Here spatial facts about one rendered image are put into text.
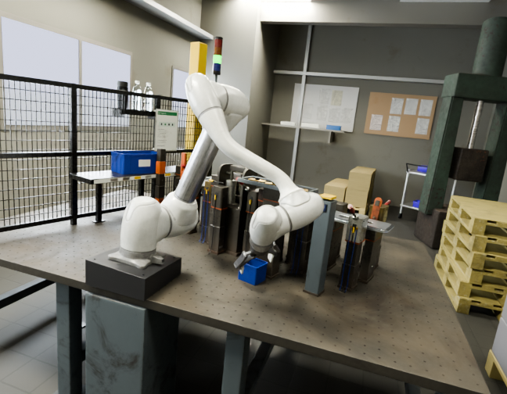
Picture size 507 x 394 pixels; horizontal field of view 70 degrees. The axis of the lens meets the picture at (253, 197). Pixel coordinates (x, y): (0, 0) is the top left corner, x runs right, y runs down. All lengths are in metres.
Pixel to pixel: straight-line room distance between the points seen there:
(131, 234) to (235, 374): 0.71
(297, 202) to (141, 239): 0.69
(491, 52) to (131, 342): 5.03
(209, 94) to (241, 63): 5.31
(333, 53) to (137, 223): 6.71
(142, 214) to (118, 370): 0.69
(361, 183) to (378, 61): 2.60
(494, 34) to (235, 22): 3.84
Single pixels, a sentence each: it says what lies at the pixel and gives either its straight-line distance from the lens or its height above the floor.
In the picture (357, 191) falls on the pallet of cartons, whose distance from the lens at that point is 6.37.
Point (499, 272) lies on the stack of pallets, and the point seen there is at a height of 0.42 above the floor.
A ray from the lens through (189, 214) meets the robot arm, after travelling 1.70.
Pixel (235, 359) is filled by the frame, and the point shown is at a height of 0.52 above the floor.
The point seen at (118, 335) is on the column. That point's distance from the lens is 1.73.
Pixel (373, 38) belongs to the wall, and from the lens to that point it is 7.87.
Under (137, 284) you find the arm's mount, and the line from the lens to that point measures 1.55.
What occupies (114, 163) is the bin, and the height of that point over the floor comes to 1.08.
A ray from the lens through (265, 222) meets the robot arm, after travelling 1.18.
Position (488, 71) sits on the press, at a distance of 5.48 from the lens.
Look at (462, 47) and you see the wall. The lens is 7.94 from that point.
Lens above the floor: 1.46
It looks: 12 degrees down
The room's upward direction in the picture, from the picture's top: 6 degrees clockwise
